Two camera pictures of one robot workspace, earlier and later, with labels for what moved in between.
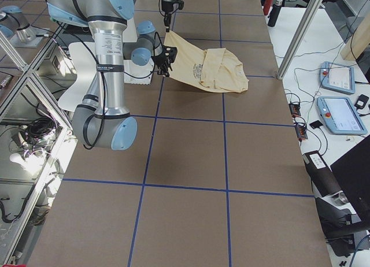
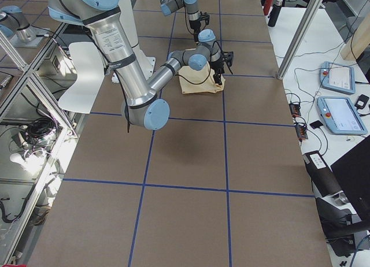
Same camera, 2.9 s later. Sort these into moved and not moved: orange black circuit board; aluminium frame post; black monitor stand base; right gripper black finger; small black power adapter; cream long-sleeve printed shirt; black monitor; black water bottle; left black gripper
Moved: cream long-sleeve printed shirt; right gripper black finger; left black gripper
Not moved: orange black circuit board; aluminium frame post; black monitor; black water bottle; black monitor stand base; small black power adapter
